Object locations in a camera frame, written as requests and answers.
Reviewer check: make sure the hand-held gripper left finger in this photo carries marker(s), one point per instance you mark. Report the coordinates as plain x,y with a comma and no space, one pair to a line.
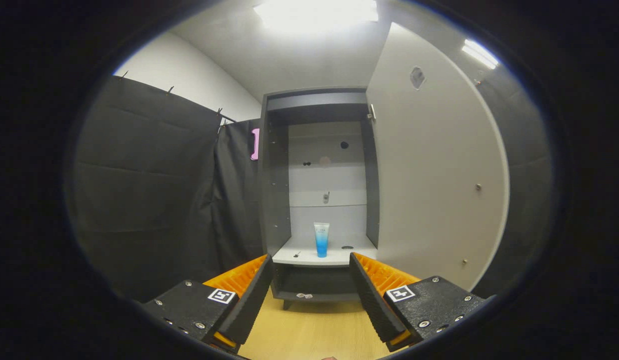
249,300

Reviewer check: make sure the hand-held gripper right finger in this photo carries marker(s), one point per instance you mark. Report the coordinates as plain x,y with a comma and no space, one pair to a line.
372,300

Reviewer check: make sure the blue and white tube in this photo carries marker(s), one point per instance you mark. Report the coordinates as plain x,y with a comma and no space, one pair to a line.
321,242

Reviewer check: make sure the light grey cabinet door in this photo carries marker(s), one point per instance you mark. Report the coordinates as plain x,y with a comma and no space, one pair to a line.
429,175

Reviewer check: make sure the light grey cabinet shelf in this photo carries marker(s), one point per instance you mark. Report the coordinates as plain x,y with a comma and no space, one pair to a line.
309,257

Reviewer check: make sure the dark grey cabinet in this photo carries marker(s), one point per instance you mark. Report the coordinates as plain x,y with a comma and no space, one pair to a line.
277,200

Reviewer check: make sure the black backdrop cloth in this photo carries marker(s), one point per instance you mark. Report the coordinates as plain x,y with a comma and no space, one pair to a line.
154,200

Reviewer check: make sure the metal door hinge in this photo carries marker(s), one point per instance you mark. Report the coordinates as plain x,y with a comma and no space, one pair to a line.
372,111

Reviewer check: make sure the long ceiling light panel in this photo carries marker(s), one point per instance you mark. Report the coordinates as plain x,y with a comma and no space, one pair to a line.
479,53

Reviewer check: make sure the large ceiling light panel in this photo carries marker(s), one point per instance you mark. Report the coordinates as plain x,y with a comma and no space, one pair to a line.
314,15

